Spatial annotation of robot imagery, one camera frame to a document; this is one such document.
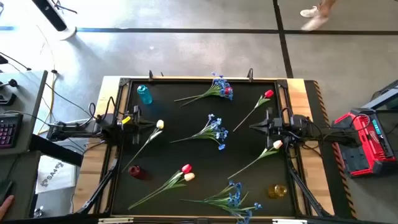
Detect grey cart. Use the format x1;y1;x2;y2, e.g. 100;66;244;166
362;79;398;111

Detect black rig strut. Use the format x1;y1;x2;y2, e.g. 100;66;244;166
287;164;332;218
76;157;121;215

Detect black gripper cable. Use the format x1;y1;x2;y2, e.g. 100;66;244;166
88;96;118;121
279;107;295;125

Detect person's hand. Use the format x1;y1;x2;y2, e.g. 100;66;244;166
0;195;16;220

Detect cream tulip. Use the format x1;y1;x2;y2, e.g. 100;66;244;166
228;139;284;180
121;119;165;173
128;172;196;210

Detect yellow cable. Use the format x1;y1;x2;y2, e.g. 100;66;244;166
37;73;60;136

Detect person's leg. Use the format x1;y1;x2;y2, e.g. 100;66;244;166
317;0;338;18

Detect red tulip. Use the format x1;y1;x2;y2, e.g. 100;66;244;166
180;86;234;107
233;89;275;133
136;164;193;205

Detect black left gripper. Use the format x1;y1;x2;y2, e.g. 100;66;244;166
118;105;157;144

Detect teal glass vase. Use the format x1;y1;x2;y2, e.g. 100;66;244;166
137;84;154;105

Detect yellow glass vase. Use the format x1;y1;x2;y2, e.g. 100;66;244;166
267;184;288;199

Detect black keyboard purple keys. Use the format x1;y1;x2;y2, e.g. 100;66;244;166
0;113;24;149

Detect red black tool case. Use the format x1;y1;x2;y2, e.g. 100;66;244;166
332;107;398;178

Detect black table mat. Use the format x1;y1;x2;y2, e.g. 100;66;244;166
111;80;296;217

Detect black orange striped floor mat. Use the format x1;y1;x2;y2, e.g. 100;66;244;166
303;80;358;220

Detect white printed paper sheet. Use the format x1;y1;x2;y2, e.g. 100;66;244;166
35;155;77;195

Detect person's shoe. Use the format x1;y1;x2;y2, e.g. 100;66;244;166
300;16;330;32
300;6;320;19

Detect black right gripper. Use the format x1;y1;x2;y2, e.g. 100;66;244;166
249;107;295;149

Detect grey desk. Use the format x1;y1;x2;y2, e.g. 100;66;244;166
0;70;49;156

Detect red glass vase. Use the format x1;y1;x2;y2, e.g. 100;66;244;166
127;165;147;180

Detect white floor stand base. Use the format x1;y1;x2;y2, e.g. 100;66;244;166
32;0;78;41

